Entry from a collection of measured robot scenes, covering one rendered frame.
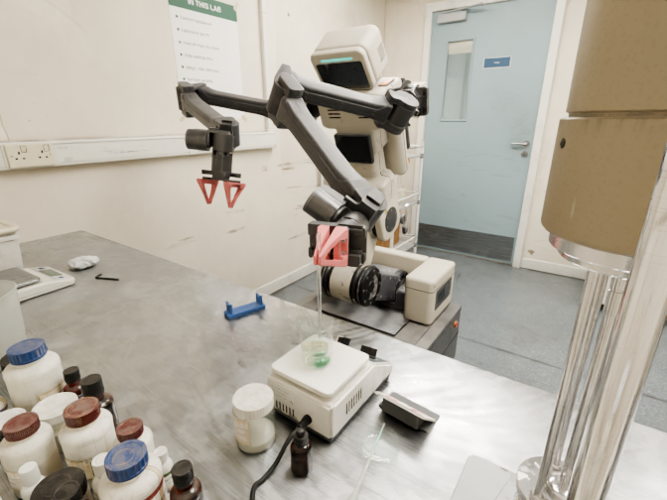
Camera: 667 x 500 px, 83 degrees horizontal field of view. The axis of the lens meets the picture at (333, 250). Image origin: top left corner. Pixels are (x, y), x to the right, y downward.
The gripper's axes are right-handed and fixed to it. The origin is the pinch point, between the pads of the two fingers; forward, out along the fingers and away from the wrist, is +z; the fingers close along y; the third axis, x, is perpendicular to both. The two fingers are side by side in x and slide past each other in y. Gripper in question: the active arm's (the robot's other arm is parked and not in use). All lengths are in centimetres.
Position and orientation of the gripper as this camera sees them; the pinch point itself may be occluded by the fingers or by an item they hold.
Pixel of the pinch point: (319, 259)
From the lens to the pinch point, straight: 56.6
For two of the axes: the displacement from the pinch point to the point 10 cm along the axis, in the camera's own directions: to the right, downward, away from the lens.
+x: 0.0, 9.4, 3.4
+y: 9.4, 1.1, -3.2
